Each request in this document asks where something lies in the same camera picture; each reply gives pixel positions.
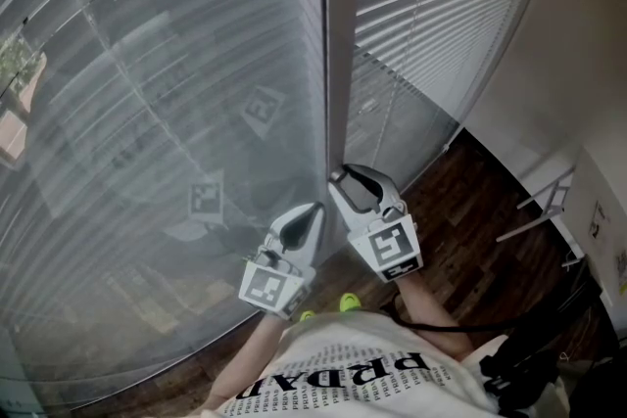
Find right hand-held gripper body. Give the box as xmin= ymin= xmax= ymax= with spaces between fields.
xmin=348 ymin=209 xmax=421 ymax=283

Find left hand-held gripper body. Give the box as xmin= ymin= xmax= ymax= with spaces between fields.
xmin=238 ymin=234 xmax=317 ymax=320

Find white window blinds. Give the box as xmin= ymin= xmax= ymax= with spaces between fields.
xmin=0 ymin=0 xmax=329 ymax=388
xmin=355 ymin=0 xmax=557 ymax=133

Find person's right forearm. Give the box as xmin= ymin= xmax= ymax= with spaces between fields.
xmin=396 ymin=273 xmax=476 ymax=361

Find person's left forearm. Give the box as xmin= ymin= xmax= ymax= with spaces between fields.
xmin=200 ymin=312 xmax=290 ymax=412

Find white printed t-shirt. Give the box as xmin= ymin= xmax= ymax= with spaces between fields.
xmin=195 ymin=310 xmax=569 ymax=418

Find black equipment pouch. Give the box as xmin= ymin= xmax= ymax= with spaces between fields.
xmin=479 ymin=330 xmax=608 ymax=412

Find white table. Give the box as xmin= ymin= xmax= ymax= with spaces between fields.
xmin=496 ymin=146 xmax=627 ymax=309

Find white paper label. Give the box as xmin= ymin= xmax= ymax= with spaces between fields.
xmin=590 ymin=200 xmax=606 ymax=239

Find small patterned sticker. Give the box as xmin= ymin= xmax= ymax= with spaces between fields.
xmin=615 ymin=249 xmax=627 ymax=295

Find thick black cable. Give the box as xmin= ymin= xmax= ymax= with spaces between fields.
xmin=381 ymin=293 xmax=515 ymax=334

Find grey glass partition post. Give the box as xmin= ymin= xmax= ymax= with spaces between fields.
xmin=320 ymin=0 xmax=362 ymax=173

